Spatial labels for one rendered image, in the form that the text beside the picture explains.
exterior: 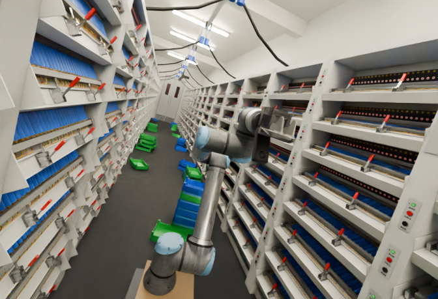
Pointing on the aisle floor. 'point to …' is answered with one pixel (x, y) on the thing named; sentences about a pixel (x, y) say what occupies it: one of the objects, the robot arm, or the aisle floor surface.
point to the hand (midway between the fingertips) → (288, 141)
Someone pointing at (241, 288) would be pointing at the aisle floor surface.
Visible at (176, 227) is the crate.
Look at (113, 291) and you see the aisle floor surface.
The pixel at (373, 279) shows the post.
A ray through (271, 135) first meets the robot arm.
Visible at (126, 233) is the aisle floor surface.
